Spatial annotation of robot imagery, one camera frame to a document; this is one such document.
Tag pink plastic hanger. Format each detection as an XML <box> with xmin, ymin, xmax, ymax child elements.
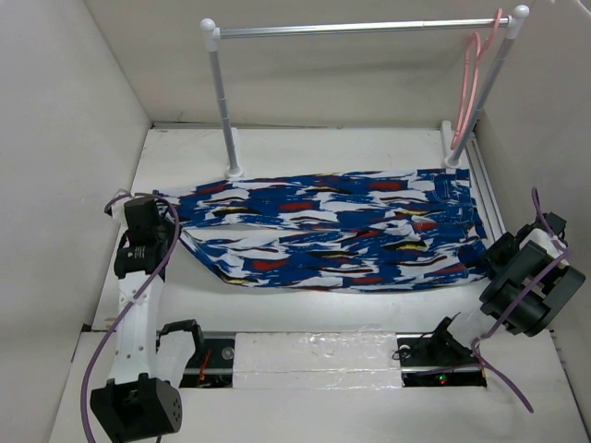
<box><xmin>451</xmin><ymin>8</ymin><xmax>502</xmax><ymax>150</ymax></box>

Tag blue patterned trousers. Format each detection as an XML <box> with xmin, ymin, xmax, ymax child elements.
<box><xmin>162</xmin><ymin>168</ymin><xmax>487</xmax><ymax>293</ymax></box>

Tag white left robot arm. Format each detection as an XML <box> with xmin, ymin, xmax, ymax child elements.
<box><xmin>80</xmin><ymin>194</ymin><xmax>206</xmax><ymax>442</ymax></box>

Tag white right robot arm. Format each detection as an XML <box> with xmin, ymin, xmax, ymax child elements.
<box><xmin>479</xmin><ymin>214</ymin><xmax>585</xmax><ymax>337</ymax></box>

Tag white clothes rack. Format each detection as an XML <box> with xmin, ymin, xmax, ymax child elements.
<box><xmin>199</xmin><ymin>5</ymin><xmax>530</xmax><ymax>178</ymax></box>

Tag aluminium side rail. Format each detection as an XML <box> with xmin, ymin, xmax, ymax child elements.
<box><xmin>464</xmin><ymin>135</ymin><xmax>505</xmax><ymax>243</ymax></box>

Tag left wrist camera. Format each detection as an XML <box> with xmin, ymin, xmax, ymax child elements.
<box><xmin>103</xmin><ymin>188</ymin><xmax>132</xmax><ymax>217</ymax></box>

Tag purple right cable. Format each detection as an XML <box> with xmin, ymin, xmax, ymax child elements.
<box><xmin>469</xmin><ymin>186</ymin><xmax>573</xmax><ymax>414</ymax></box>

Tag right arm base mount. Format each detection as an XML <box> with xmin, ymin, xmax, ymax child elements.
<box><xmin>392</xmin><ymin>315</ymin><xmax>488</xmax><ymax>388</ymax></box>

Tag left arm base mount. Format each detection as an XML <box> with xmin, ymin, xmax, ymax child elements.
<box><xmin>156</xmin><ymin>319</ymin><xmax>235</xmax><ymax>389</ymax></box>

